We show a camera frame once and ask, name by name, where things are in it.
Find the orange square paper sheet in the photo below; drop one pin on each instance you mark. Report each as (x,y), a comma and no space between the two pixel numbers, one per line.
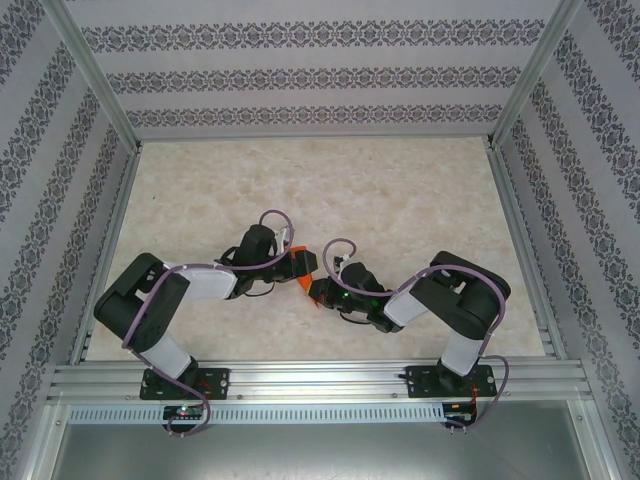
(305,284)

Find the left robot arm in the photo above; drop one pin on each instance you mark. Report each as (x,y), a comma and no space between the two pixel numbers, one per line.
(145,310)

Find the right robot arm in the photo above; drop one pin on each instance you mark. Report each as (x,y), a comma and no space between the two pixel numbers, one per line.
(465,305)

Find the grey metal sheet shelf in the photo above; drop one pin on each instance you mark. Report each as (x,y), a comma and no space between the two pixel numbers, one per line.
(320,450)

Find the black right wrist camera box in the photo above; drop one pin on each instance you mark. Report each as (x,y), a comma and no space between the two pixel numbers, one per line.
(360,277)

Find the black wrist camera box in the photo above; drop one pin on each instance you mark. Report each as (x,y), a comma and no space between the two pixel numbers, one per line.
(360,277)
(257,242)

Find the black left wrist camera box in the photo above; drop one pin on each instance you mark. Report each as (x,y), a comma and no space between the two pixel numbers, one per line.
(257,242)

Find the aluminium mounting rail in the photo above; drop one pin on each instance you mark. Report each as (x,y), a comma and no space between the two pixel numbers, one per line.
(320,375)

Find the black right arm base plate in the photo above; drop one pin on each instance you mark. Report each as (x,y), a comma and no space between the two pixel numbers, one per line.
(417,382)

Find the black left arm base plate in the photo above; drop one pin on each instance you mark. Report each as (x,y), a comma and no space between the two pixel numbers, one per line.
(220,382)

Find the aluminium table side rail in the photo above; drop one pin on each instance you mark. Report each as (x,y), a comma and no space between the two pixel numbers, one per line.
(109,250)
(517,225)

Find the aluminium frame post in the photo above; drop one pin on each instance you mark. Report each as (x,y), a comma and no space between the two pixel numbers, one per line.
(95,75)
(534,75)

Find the aluminium frame leg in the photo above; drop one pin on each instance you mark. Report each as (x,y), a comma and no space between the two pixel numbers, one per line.
(602,445)
(42,445)

